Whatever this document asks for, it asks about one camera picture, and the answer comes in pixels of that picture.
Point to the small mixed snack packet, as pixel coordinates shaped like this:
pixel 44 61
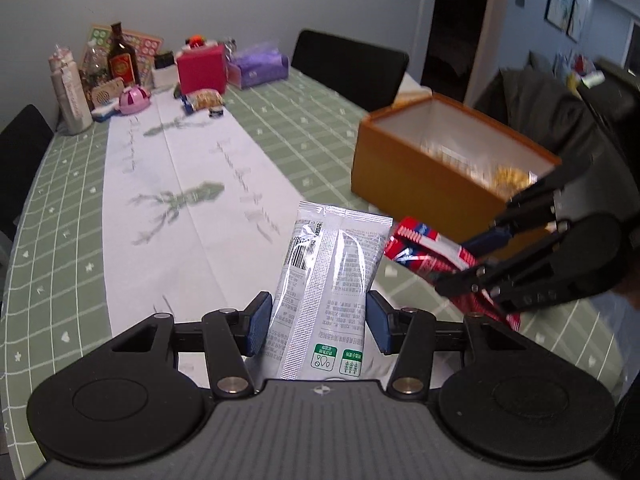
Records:
pixel 204 99

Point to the dark sauce bottle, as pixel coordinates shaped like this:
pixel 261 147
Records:
pixel 122 58

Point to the green grid tablecloth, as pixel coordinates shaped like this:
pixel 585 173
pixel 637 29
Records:
pixel 55 307

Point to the magenta pink box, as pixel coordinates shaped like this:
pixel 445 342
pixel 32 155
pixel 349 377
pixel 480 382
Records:
pixel 202 68

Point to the purple tissue pack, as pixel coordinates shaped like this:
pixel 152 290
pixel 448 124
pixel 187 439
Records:
pixel 259 64

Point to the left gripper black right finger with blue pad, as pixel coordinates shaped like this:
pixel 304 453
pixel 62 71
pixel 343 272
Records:
pixel 413 337

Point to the white deer table runner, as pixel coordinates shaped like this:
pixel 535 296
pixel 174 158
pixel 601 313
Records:
pixel 198 211

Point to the white tumbler bottle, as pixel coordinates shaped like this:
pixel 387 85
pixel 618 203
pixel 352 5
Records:
pixel 69 91

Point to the orange storage box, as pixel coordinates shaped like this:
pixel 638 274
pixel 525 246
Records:
pixel 443 164

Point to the white green wafer packet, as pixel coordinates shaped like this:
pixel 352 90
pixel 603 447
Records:
pixel 318 319

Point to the pink round container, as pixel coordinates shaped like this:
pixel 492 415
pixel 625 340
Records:
pixel 133 100

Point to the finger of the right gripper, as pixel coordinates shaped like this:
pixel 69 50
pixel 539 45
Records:
pixel 527 281
pixel 532 208

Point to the red snack packet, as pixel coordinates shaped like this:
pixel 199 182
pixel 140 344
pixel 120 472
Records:
pixel 430 255

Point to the black chair right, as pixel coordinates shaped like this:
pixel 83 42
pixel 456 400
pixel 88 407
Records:
pixel 367 75

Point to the clear plastic bottle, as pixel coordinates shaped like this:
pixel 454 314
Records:
pixel 95 66

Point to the white black small box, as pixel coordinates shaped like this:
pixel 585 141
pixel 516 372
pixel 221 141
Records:
pixel 164 71

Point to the beige small radio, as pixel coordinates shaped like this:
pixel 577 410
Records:
pixel 104 93

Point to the black chair left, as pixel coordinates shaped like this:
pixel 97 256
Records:
pixel 23 144

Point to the black chair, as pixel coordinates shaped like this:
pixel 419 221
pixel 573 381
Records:
pixel 367 75
pixel 23 144

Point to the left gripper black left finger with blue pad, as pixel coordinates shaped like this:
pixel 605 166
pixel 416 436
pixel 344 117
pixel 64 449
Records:
pixel 226 337

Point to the colorful dotted card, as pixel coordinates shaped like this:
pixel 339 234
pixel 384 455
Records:
pixel 100 41

